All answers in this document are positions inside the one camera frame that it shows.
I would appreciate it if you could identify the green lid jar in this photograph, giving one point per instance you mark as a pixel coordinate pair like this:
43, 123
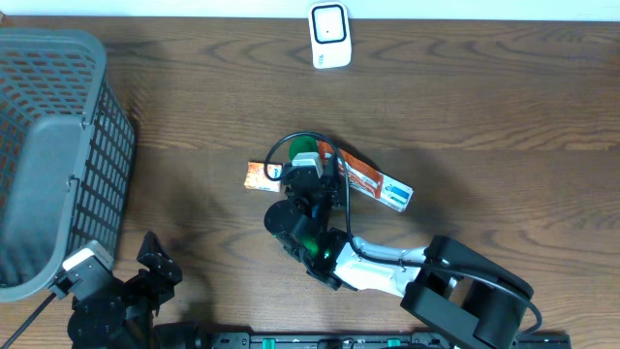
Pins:
303, 144

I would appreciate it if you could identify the grey plastic basket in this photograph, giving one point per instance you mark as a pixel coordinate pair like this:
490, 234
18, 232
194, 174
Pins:
67, 152

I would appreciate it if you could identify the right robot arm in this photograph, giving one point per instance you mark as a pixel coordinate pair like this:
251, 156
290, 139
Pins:
466, 298

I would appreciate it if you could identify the white Panadol box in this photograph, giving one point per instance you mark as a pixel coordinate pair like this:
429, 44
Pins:
394, 193

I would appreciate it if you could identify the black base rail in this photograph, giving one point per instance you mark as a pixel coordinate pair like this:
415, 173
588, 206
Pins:
329, 340

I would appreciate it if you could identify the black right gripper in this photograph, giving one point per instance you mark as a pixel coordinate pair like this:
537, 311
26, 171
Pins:
331, 186

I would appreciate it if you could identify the red Top chocolate bar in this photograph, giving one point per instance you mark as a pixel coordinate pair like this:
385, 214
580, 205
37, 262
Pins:
362, 176

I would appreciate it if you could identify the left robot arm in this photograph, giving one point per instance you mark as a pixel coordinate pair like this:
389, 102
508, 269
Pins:
111, 313

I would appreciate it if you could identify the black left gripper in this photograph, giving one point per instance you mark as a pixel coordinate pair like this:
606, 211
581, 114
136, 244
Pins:
161, 264

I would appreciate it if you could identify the white barcode scanner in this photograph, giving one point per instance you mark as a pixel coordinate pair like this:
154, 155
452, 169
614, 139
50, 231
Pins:
330, 35

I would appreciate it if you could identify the orange snack packet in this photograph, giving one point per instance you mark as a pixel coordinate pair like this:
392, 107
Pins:
257, 180

